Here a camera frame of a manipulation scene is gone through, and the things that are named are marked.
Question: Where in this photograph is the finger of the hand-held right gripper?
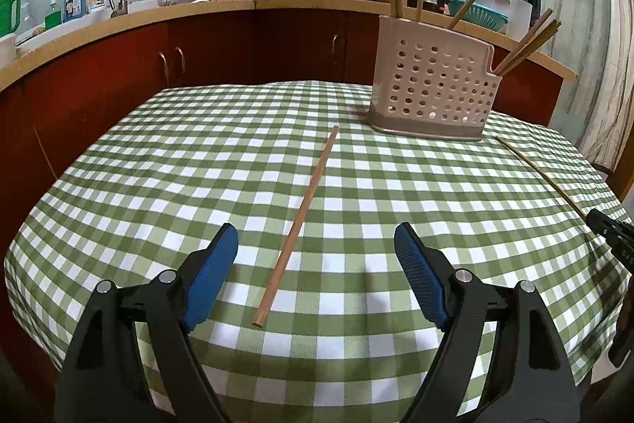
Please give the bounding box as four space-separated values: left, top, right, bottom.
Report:
597 222 634 272
586 208 634 233

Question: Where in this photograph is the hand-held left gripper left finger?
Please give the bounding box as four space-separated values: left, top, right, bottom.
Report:
53 222 239 423

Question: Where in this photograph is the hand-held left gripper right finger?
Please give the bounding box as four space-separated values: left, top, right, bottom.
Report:
393 221 581 423

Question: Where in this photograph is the pink perforated utensil holder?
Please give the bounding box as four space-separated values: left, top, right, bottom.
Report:
367 14 502 143

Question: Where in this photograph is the green checked tablecloth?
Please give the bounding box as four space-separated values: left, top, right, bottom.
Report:
4 79 633 423

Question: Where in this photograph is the frosted glass sliding door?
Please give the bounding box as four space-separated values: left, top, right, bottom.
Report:
537 0 634 169

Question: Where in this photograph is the translucent plastic jug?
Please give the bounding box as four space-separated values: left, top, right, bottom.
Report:
507 0 535 38

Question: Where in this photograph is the teal plastic colander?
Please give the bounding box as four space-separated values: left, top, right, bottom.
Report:
448 0 510 33

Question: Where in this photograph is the small green bottle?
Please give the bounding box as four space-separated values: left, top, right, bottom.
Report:
44 0 63 30

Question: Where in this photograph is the green thermos jug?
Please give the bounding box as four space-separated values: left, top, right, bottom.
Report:
0 0 23 36

